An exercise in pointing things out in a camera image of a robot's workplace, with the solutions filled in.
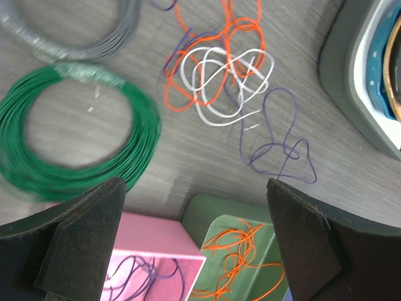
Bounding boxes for pink box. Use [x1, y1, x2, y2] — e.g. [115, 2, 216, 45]
[45, 202, 207, 301]

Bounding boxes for purple cable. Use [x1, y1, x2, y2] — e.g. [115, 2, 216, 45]
[102, 254, 185, 301]
[150, 0, 318, 185]

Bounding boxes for grey cable coil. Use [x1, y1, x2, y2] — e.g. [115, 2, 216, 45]
[0, 0, 142, 63]

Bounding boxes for white square plate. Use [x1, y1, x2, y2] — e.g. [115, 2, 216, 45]
[348, 1, 400, 161]

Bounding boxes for blue plate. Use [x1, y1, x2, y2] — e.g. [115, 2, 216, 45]
[366, 6, 400, 120]

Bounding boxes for green box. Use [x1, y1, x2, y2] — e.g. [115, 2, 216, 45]
[181, 194, 288, 300]

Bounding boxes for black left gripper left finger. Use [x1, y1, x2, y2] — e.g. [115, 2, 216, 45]
[1, 177, 126, 300]

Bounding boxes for dark green tray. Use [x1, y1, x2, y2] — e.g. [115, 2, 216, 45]
[318, 0, 401, 162]

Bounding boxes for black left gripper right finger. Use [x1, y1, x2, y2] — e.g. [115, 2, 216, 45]
[267, 179, 400, 300]

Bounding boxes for green cable coil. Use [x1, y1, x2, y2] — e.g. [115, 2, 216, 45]
[0, 64, 162, 203]

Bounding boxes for black and tan plate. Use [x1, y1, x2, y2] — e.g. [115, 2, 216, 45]
[383, 17, 400, 122]

